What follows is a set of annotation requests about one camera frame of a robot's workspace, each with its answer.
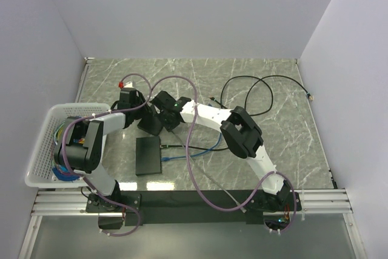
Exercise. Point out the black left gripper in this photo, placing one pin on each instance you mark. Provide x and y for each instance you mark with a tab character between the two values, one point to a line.
140	98

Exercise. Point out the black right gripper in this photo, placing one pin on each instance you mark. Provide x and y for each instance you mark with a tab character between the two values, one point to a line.
169	127

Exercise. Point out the dark grey network switch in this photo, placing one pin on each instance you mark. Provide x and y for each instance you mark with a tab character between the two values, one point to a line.
148	156

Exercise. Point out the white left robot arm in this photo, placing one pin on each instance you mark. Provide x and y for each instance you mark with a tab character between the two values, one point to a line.
80	145

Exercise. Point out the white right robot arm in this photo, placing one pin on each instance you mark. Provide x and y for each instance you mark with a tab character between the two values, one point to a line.
241	134

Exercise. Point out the white plastic mesh basket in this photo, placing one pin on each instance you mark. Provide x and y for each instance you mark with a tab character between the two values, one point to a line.
40	168

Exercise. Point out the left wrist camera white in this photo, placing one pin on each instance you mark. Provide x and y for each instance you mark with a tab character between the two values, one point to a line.
123	84

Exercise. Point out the aluminium rail frame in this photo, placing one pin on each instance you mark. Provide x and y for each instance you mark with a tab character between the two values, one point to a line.
70	202

